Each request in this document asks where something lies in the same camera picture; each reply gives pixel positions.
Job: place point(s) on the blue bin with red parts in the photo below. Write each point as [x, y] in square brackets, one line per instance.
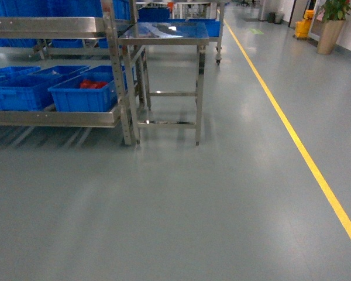
[68, 97]

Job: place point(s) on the blue bin behind right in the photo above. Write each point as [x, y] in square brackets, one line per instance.
[106, 69]

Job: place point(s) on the red parts in bin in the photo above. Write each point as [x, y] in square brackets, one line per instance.
[93, 85]

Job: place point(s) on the blue bin under table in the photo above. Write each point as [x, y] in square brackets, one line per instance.
[212, 26]

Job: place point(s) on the stainless steel shelf rack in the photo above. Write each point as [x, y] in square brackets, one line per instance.
[121, 63]

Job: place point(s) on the blue bin behind middle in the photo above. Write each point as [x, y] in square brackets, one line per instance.
[66, 72]

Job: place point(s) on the empty blue bin front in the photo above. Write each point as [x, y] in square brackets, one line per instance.
[27, 93]

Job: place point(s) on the blue bin far left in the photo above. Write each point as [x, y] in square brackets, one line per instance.
[16, 71]

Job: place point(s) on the stainless steel side table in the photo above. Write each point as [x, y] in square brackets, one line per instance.
[134, 42]

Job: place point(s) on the steel rack in background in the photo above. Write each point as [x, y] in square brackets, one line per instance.
[209, 12]

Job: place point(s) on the yellow mop bucket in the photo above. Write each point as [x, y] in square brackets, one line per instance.
[302, 27]

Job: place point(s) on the potted green plant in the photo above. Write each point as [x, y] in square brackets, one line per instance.
[334, 16]

